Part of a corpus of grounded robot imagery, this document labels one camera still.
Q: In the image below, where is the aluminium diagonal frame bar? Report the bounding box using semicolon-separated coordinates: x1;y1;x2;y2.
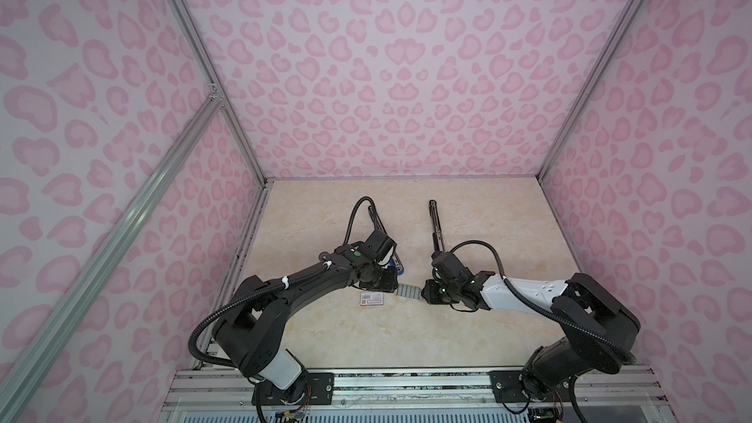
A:
1;96;223;422

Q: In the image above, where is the aluminium frame corner post left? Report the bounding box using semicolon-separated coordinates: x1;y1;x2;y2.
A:
166;0;268;187

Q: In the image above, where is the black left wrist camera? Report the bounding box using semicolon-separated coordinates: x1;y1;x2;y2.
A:
360;230;397;266

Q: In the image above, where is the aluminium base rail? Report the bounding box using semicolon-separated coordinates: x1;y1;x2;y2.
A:
158;365;677;422

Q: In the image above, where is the aluminium frame corner post right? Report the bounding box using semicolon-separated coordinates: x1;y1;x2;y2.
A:
537;0;649;186

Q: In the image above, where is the silver staple strip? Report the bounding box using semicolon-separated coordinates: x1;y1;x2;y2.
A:
397;284;421;300

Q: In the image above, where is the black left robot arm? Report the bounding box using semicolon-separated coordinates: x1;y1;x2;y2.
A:
211;238;398;398

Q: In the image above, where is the aluminium frame corner post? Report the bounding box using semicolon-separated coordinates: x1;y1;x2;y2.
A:
537;0;649;186
166;0;268;187

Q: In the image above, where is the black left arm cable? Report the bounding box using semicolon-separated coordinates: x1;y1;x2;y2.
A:
187;196;377;368

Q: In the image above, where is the red white staple box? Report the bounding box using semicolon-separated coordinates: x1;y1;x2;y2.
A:
360;292;385;307

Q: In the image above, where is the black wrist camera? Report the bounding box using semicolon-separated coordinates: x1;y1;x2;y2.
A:
360;230;397;266
431;252;473;284

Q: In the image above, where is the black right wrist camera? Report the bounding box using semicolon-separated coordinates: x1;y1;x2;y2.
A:
431;252;473;284

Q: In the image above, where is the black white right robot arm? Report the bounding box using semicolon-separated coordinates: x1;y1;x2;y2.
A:
421;271;640;401

